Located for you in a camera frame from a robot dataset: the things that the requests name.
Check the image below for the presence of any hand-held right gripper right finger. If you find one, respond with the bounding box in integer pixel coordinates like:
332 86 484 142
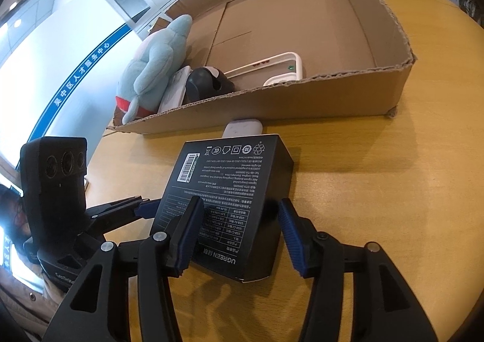
278 197 439 342

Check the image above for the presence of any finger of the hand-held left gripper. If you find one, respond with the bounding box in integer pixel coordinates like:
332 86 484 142
86 195 162 236

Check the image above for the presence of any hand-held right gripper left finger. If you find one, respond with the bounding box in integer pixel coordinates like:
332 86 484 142
41 195 205 342

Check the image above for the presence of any black product box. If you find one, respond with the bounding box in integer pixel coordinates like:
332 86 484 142
149 134 295 283

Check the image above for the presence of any light blue plush toy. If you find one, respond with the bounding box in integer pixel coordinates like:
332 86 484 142
115 14 193 125

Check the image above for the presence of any white plastic device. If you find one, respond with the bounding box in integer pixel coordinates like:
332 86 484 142
226 52 304 89

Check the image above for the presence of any cardboard box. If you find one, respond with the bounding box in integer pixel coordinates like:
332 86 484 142
106 0 418 135

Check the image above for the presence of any person in beige jacket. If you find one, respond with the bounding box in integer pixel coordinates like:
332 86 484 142
0 183 76 342

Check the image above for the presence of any blue window banner strip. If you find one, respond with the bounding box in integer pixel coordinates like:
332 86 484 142
28 22 131 146

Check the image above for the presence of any white earbuds case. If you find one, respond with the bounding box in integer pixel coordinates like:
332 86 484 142
221 119 263 139

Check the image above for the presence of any white flat box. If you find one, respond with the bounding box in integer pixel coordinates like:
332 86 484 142
157 66 193 114

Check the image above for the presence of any black rounded device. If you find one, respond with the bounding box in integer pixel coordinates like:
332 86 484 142
185 66 236 104

